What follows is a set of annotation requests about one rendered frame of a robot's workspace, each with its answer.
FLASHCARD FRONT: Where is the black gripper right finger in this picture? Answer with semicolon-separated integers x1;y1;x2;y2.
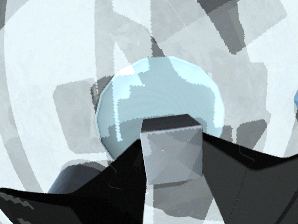
202;133;298;224

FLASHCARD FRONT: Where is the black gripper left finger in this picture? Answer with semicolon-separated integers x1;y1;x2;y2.
0;139;146;224

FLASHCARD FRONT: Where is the grey cube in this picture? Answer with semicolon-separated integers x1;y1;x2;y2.
141;115;204;185

